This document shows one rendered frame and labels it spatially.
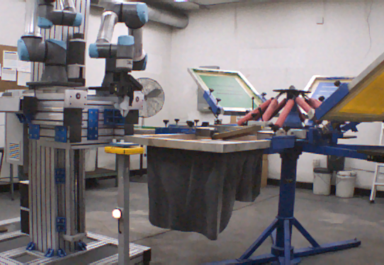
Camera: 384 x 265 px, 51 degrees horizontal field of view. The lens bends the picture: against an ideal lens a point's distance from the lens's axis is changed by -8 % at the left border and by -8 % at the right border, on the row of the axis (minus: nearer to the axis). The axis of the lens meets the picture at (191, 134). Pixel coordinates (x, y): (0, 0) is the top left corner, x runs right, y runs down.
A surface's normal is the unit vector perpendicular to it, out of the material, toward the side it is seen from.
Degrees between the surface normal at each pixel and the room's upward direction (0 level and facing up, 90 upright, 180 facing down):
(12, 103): 90
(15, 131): 90
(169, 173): 92
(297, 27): 90
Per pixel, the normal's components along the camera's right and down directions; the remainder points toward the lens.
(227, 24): -0.58, 0.02
